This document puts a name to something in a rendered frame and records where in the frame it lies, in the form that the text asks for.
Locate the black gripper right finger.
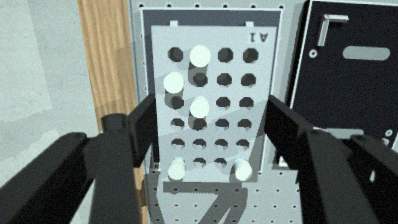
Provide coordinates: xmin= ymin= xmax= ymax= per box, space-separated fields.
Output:
xmin=264 ymin=94 xmax=398 ymax=224

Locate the light grey block with holes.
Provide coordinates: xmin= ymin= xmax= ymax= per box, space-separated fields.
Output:
xmin=151 ymin=26 xmax=277 ymax=183

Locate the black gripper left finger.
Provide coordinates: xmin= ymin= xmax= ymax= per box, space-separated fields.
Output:
xmin=0 ymin=93 xmax=158 ymax=224

